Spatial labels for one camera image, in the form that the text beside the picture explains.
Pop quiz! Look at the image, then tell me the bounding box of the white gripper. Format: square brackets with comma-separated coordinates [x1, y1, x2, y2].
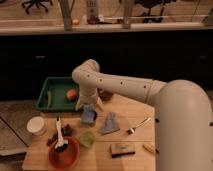
[75, 87, 103, 112]

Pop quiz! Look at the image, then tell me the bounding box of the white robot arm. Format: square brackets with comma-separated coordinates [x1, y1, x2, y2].
[72, 59, 213, 171]

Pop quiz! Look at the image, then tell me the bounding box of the metal cup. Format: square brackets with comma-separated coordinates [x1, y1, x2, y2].
[81, 111, 97, 126]

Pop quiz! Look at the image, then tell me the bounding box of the small green cup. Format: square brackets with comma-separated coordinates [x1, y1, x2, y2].
[79, 131, 95, 148]

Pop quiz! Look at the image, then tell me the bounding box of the white cup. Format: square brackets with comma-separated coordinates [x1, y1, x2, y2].
[27, 116, 46, 136]

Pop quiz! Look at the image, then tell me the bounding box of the dark sponge block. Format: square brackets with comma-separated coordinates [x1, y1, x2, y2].
[110, 143, 135, 158]

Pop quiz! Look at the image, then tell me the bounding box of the red apple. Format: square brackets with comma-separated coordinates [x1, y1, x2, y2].
[66, 89, 77, 101]

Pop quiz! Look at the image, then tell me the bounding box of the dark brown bowl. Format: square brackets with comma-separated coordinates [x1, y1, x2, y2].
[98, 89, 113, 101]

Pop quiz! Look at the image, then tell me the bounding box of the green plastic tray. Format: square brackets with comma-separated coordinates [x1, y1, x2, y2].
[36, 77, 79, 112]

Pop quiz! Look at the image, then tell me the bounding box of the blue cloth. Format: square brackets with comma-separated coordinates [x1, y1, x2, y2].
[98, 112, 120, 135]

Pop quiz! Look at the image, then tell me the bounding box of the dark grape bunch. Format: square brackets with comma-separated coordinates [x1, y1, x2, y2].
[46, 124, 73, 146]

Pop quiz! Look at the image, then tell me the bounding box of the white dish brush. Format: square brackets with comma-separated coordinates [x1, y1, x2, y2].
[55, 117, 68, 152]

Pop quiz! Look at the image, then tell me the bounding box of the metal fork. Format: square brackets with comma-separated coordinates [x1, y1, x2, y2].
[126, 117, 151, 135]

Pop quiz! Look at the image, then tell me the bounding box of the orange plastic bowl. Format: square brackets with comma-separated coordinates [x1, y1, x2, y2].
[48, 137, 80, 170]

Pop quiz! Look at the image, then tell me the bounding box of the yellow banana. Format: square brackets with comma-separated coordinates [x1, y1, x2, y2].
[142, 143, 156, 155]

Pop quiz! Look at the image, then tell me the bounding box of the black office chair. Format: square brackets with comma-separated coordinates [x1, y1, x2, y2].
[21, 0, 53, 14]

